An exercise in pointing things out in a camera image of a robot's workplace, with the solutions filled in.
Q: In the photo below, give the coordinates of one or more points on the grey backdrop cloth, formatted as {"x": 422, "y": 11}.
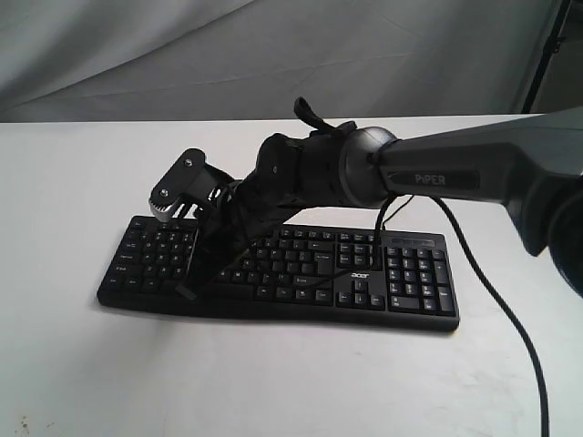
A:
{"x": 218, "y": 60}

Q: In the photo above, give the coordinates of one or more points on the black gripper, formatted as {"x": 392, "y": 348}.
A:
{"x": 244, "y": 215}

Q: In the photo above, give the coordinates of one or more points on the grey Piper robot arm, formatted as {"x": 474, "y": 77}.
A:
{"x": 532, "y": 166}

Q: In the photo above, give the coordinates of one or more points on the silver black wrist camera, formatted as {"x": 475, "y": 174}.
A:
{"x": 189, "y": 182}

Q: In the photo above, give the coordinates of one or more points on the black Acer keyboard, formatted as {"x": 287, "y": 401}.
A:
{"x": 296, "y": 273}

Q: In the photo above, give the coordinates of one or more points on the black stand pole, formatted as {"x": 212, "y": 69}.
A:
{"x": 554, "y": 41}

